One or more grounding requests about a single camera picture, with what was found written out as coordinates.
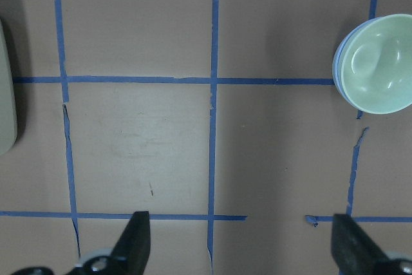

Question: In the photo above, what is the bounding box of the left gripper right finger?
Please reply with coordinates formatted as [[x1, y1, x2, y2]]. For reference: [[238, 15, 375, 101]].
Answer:
[[331, 214, 390, 275]]

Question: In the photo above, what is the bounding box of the cream and chrome toaster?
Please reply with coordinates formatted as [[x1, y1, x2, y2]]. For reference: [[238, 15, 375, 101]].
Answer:
[[0, 24, 17, 155]]

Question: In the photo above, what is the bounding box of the green bowl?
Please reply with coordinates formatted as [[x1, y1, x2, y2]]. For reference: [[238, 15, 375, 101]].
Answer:
[[341, 14, 411, 115]]

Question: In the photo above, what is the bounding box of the blue bowl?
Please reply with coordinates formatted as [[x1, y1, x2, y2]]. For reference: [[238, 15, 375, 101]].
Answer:
[[332, 17, 382, 108]]

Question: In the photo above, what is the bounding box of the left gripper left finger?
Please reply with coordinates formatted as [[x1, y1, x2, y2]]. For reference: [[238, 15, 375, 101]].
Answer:
[[109, 211, 150, 274]]

